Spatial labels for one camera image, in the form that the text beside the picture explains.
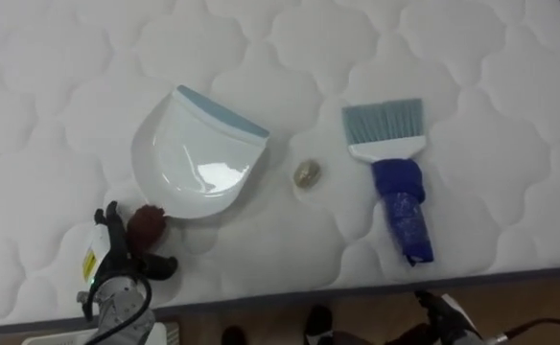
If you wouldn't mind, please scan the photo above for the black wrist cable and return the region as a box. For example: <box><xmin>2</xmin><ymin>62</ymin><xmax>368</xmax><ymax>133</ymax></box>
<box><xmin>81</xmin><ymin>272</ymin><xmax>153</xmax><ymax>345</ymax></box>

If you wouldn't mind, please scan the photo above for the dark wrist cable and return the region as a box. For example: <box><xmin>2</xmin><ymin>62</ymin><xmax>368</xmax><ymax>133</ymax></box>
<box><xmin>493</xmin><ymin>317</ymin><xmax>560</xmax><ymax>343</ymax></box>

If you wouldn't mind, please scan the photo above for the hand brush with blue-wrapped handle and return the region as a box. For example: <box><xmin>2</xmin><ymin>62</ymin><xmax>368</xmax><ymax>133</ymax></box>
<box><xmin>340</xmin><ymin>98</ymin><xmax>435</xmax><ymax>267</ymax></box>

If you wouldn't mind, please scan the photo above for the white quilted bed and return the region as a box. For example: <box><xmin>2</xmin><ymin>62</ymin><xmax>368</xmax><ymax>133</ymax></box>
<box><xmin>0</xmin><ymin>0</ymin><xmax>560</xmax><ymax>337</ymax></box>

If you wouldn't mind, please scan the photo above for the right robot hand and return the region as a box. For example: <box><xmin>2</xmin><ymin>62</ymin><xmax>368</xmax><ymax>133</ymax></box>
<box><xmin>413</xmin><ymin>288</ymin><xmax>483</xmax><ymax>342</ymax></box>

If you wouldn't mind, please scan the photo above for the white dustpan with brown handle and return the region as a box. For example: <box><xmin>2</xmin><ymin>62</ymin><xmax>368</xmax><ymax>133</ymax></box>
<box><xmin>125</xmin><ymin>84</ymin><xmax>271</xmax><ymax>254</ymax></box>

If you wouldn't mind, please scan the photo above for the small crumpled brown ball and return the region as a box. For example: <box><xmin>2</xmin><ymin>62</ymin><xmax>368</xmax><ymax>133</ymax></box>
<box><xmin>292</xmin><ymin>158</ymin><xmax>322</xmax><ymax>190</ymax></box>

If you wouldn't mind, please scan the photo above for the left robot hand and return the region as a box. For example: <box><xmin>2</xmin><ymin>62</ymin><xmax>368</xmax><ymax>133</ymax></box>
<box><xmin>82</xmin><ymin>200</ymin><xmax>179</xmax><ymax>290</ymax></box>

